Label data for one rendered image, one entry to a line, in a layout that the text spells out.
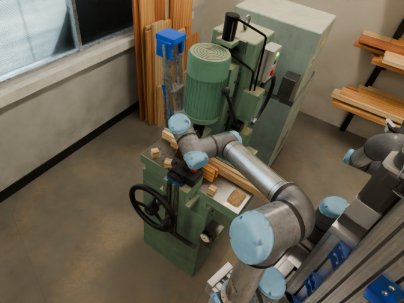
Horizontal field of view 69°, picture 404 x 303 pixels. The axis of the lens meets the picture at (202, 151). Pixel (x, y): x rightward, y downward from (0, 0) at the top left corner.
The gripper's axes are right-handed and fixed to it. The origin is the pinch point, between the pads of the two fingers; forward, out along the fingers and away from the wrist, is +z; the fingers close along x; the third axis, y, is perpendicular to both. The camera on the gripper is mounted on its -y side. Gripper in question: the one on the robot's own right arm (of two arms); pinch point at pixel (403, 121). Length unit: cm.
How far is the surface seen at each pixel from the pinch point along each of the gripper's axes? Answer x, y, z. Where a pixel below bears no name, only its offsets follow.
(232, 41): -77, -39, -47
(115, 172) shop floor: -185, 100, -37
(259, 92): -64, -15, -38
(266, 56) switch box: -66, -30, -33
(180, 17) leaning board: -198, 0, 87
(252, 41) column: -70, -38, -40
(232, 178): -64, 23, -61
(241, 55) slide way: -73, -33, -43
